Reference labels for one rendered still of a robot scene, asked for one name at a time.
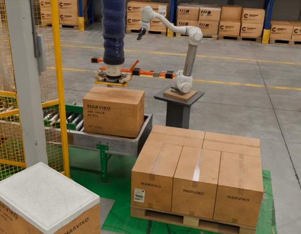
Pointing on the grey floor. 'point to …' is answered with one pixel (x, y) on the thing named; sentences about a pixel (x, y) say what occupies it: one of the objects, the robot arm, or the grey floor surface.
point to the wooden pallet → (190, 221)
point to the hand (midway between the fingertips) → (138, 37)
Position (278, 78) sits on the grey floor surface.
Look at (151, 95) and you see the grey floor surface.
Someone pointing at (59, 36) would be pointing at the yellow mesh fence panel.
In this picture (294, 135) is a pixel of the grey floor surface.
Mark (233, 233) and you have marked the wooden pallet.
